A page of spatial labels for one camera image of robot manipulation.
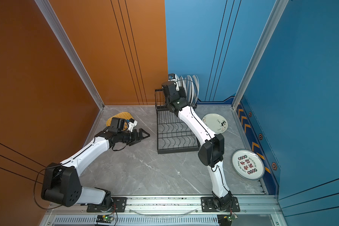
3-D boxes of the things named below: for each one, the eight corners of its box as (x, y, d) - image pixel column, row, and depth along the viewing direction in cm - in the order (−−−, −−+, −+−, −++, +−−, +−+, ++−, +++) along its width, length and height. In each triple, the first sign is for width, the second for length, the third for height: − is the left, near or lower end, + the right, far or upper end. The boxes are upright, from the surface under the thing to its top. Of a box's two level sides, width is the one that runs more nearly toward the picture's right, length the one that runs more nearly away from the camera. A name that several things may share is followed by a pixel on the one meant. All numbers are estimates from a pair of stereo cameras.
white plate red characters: (237, 179, 83) (238, 178, 82) (229, 151, 95) (230, 149, 93) (267, 179, 83) (269, 178, 81) (255, 150, 95) (257, 149, 93)
